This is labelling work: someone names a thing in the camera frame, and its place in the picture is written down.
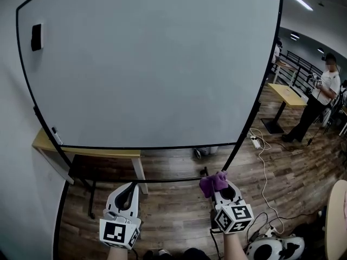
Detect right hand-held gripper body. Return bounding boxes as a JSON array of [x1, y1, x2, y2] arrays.
[[210, 200, 255, 236]]

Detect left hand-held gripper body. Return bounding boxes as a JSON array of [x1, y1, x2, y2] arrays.
[[99, 209, 142, 250]]

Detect purple cloth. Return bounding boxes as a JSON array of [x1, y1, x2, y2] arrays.
[[199, 171, 229, 199]]

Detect whiteboard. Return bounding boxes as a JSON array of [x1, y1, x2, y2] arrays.
[[15, 0, 284, 219]]

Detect person's right forearm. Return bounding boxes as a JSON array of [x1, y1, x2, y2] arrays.
[[222, 231, 249, 260]]

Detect person's left forearm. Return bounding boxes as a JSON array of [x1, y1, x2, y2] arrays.
[[106, 246, 131, 260]]

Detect black whiteboard eraser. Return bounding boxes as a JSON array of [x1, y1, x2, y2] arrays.
[[30, 23, 44, 52]]

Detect white rounded device black spots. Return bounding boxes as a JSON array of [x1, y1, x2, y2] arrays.
[[245, 237, 288, 260], [281, 234, 306, 260]]

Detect white and gray floor device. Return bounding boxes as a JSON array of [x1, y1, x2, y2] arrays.
[[194, 146, 220, 159]]

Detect person's legs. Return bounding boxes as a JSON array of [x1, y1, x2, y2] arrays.
[[143, 248, 212, 260]]

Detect white marker pen black cap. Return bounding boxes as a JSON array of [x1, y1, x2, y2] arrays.
[[51, 127, 63, 145]]

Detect wooden desk with white legs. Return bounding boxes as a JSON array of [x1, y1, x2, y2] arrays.
[[31, 127, 149, 195]]

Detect round beige table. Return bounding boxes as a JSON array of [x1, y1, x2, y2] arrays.
[[325, 179, 347, 260]]

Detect wooden table with white legs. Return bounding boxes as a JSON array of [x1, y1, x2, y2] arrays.
[[272, 60, 299, 88]]

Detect black metal railing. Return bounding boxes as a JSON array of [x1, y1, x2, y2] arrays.
[[279, 50, 326, 92]]

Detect white cable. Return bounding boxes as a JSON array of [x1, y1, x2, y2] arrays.
[[248, 128, 285, 234]]

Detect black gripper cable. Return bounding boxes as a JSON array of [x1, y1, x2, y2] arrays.
[[209, 226, 220, 260]]

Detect small wooden table black pedestal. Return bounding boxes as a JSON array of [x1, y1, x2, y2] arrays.
[[267, 83, 309, 134]]

